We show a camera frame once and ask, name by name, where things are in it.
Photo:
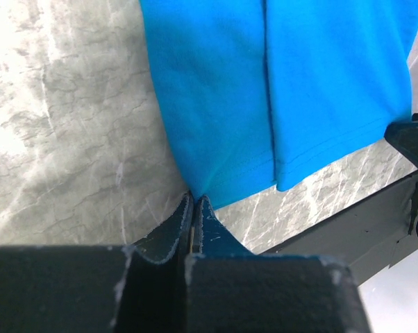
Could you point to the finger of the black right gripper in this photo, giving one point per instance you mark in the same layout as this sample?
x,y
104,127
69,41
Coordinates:
x,y
403,136

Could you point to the blue t-shirt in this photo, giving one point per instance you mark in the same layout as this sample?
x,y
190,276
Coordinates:
x,y
259,94

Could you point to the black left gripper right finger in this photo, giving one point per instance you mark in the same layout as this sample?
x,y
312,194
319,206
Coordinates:
x,y
230,289

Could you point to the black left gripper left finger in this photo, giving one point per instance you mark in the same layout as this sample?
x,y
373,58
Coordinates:
x,y
115,288

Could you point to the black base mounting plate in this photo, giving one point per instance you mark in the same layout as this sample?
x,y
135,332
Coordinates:
x,y
376,232

